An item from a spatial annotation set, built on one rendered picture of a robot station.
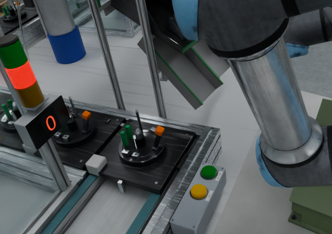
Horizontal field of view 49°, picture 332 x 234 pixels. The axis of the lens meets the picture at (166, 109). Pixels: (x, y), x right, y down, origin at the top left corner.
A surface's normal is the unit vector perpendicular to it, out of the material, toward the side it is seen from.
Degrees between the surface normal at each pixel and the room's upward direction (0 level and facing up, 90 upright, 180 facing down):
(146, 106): 0
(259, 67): 101
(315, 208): 41
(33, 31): 90
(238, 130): 0
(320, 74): 0
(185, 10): 90
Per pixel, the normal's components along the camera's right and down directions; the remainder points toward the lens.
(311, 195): -0.49, -0.23
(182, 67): 0.46, -0.37
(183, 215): -0.14, -0.79
